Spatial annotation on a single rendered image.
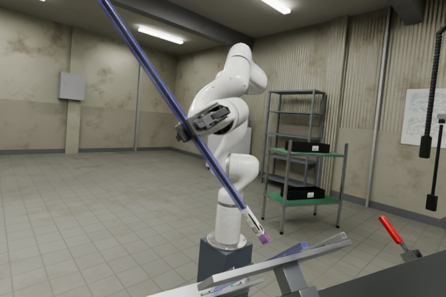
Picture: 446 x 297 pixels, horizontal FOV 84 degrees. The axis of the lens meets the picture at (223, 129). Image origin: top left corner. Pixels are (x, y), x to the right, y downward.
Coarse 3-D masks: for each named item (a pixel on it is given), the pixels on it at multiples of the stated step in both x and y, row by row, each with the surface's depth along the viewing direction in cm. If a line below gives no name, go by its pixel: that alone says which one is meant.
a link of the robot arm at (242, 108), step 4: (228, 100) 59; (232, 100) 62; (236, 100) 65; (240, 100) 68; (236, 104) 61; (240, 104) 64; (244, 104) 68; (240, 108) 62; (244, 108) 66; (240, 112) 61; (244, 112) 65; (248, 112) 70; (240, 116) 60; (244, 116) 65; (240, 120) 61; (244, 120) 67; (240, 124) 64
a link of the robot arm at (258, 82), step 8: (232, 48) 88; (240, 48) 87; (248, 48) 89; (248, 56) 85; (256, 72) 98; (256, 80) 99; (264, 80) 102; (248, 88) 103; (256, 88) 102; (264, 88) 103
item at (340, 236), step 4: (336, 236) 50; (340, 236) 50; (344, 236) 50; (328, 240) 52; (332, 240) 51; (336, 240) 50; (340, 240) 51; (320, 244) 54; (328, 244) 52; (308, 248) 56; (312, 248) 55; (264, 272) 69; (268, 272) 68; (252, 276) 73; (256, 276) 72; (260, 276) 72; (244, 280) 77; (248, 280) 75
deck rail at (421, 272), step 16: (432, 256) 43; (384, 272) 51; (400, 272) 48; (416, 272) 45; (432, 272) 43; (336, 288) 61; (352, 288) 57; (368, 288) 54; (384, 288) 50; (400, 288) 48; (416, 288) 45; (432, 288) 43
